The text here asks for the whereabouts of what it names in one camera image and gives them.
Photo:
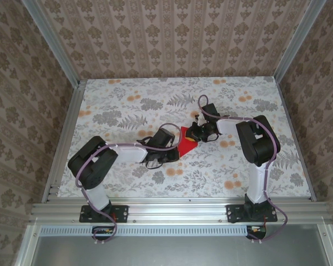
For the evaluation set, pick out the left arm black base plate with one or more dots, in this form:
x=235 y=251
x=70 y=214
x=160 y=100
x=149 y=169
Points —
x=122 y=213

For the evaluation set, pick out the aluminium lower frame rail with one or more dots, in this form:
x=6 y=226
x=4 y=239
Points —
x=26 y=249
x=326 y=246

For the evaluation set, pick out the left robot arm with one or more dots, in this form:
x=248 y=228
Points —
x=91 y=166

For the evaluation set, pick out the wide aluminium frame rail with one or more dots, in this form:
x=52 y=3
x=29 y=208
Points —
x=177 y=210

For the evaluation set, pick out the aluminium side rail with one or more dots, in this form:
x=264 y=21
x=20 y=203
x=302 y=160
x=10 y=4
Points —
x=66 y=138
x=295 y=138

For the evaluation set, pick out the grey metal sheet panel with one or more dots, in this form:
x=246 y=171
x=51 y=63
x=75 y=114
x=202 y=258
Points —
x=177 y=252

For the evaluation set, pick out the floral patterned table cover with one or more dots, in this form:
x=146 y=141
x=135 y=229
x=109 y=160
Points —
x=199 y=183

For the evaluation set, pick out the aluminium frame post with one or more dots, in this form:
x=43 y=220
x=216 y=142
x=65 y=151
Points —
x=52 y=44
x=297 y=38

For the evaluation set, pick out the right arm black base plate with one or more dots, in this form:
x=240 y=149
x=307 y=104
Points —
x=231 y=213

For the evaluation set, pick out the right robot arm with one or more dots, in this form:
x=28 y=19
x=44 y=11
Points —
x=258 y=144

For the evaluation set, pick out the red square paper sheet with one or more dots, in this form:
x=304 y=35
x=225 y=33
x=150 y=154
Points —
x=184 y=148

